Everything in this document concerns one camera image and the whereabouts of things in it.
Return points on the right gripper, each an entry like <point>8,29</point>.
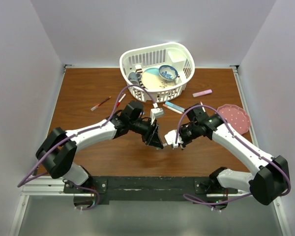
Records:
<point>181,141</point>

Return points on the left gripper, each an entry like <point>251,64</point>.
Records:
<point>152,129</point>

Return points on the pink purple highlighter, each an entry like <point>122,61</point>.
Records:
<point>202,93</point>

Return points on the red marker pen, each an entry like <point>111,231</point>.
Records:
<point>119,101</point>

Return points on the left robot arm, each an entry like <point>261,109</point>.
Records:
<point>60,147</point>

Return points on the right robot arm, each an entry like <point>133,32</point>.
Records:
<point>267,177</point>

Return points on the thin red pen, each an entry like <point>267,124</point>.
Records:
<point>100,103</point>

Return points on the blue highlighter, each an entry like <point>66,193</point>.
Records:
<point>174,106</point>

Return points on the cream and blue plate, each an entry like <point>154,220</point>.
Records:
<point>152,80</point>

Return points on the blue patterned bowl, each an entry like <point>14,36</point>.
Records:
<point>168,73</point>

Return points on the white plastic basket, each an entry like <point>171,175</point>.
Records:
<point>171,53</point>

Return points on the grey mug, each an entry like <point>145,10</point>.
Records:
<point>135,79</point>

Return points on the pink dotted plate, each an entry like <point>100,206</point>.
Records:
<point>236,117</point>

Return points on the striped cup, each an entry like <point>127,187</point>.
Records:
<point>139,72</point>

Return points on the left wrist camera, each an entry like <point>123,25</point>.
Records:
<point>156,113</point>

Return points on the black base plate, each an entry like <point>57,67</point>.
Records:
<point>157,189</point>

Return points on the aluminium frame rail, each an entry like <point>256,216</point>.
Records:
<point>43,186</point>

